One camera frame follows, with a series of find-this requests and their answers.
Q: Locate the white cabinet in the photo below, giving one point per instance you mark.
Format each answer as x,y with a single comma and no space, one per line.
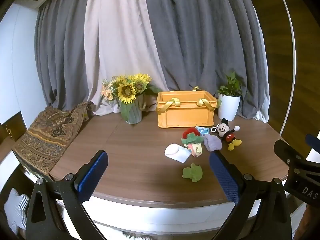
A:
17,67

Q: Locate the pale pink curtain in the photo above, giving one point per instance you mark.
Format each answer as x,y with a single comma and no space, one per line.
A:
120,42

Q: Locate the colourful patterned small cloth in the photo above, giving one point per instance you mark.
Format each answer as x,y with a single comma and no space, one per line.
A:
196,150

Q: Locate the blue tissue packet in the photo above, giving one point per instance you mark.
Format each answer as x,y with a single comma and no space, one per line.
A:
203,130

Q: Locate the grey curtain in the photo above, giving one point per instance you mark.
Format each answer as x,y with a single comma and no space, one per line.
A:
200,35
62,50

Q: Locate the green cloth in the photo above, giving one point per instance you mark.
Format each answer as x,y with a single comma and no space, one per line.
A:
192,173

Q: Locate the red and green plush toy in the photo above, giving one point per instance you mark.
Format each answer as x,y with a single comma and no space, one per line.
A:
191,133

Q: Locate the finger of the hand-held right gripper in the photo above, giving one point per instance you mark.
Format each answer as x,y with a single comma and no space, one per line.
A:
290,156
313,142

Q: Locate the brown patterned woven cloth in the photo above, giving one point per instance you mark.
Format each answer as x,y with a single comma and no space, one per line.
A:
47,135

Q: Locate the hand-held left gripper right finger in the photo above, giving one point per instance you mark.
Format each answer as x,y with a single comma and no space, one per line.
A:
225,177

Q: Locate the white curtain lining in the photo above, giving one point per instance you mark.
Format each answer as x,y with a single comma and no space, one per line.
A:
263,80

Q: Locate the green plant in white pot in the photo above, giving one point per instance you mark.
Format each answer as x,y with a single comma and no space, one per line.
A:
228,107

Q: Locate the purple cloth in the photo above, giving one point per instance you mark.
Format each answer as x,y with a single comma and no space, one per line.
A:
212,142

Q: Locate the sunflower bouquet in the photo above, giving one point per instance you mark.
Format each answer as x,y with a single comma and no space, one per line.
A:
126,91

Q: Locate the orange plastic crate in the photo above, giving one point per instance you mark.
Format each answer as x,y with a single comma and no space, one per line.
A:
185,116

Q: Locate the grey ribbed vase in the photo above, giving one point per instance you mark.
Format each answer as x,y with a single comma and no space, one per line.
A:
135,116

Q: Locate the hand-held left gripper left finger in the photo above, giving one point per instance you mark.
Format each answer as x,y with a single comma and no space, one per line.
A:
93,172

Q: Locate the striped white cloth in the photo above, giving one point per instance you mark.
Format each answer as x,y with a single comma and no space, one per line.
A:
16,210

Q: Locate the mouse plush toy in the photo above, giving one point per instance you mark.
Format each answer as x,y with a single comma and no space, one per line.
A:
227,136

